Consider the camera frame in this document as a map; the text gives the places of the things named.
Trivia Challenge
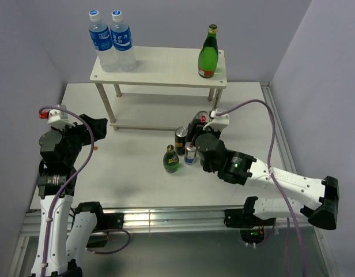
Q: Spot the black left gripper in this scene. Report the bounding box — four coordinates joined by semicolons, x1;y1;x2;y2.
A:
52;114;107;165

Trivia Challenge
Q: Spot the silver blue energy can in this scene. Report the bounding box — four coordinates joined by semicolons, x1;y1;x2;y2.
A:
184;142;197;165
195;111;210;124

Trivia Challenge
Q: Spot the short green Perrier bottle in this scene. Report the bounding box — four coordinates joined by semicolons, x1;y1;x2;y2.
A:
163;144;179;173

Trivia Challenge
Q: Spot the tall green Perrier bottle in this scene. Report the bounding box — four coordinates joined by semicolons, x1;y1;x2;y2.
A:
198;24;218;78

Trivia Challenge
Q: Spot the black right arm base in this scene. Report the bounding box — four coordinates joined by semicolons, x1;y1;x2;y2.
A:
224;208;275;244

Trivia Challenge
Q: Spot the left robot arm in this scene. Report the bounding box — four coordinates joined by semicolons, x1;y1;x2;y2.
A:
31;109;107;276

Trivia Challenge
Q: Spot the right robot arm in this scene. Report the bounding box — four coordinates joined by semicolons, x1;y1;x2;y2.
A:
186;119;339;230

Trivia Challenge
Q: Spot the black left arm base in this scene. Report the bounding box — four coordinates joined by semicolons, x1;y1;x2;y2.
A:
86;213;124;249

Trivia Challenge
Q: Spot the white two-tier shelf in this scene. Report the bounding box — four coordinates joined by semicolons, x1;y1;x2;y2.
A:
90;46;227;130

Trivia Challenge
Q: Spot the black yellow can rear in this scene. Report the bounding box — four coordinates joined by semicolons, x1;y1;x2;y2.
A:
175;126;187;156

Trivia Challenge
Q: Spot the left clear water bottle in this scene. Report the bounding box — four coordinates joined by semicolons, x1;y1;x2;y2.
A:
89;9;119;72

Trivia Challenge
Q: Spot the clear water bottle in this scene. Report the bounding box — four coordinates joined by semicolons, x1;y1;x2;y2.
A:
89;9;119;72
110;10;137;72

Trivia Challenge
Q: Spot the right clear water bottle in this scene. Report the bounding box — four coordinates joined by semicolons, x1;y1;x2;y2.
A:
110;10;137;72

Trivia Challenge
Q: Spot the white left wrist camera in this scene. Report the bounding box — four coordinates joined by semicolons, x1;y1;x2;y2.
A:
39;104;74;129

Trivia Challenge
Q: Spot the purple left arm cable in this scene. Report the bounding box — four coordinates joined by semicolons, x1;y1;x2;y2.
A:
36;106;131;277

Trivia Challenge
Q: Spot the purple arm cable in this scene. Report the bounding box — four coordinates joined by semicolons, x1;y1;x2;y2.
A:
36;106;131;277
214;99;308;277

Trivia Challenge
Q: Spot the aluminium frame rail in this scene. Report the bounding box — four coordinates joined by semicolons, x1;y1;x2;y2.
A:
19;207;231;237

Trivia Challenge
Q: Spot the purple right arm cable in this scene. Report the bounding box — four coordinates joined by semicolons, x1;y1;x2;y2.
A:
214;99;308;277

